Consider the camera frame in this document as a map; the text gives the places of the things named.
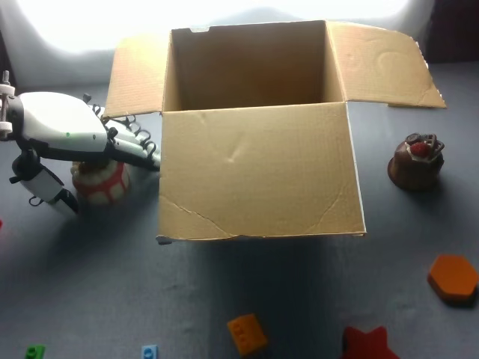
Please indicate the orange hexagon block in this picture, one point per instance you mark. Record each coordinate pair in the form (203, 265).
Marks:
(453, 278)

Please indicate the cardboard box with flaps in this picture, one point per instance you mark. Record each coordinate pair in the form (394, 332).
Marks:
(258, 172)

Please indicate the dark background panel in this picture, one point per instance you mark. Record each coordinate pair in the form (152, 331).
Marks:
(4, 52)
(456, 30)

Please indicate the light blue toy brick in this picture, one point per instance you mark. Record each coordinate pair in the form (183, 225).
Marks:
(150, 352)

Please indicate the orange toy brick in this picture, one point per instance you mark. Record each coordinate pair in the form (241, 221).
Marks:
(247, 334)

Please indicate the white backdrop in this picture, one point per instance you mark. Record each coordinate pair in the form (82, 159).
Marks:
(112, 22)

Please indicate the chocolate toy cake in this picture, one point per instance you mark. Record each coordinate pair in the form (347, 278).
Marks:
(415, 168)

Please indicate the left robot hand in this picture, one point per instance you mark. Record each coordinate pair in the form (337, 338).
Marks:
(60, 119)

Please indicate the pink strawberry toy cake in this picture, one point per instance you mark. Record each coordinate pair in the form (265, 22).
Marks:
(108, 185)

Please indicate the grey table cloth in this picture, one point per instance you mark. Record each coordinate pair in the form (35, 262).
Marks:
(93, 280)

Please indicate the red star block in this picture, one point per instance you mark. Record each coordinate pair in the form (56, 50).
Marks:
(366, 346)

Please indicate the green toy brick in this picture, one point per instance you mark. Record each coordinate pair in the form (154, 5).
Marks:
(35, 352)

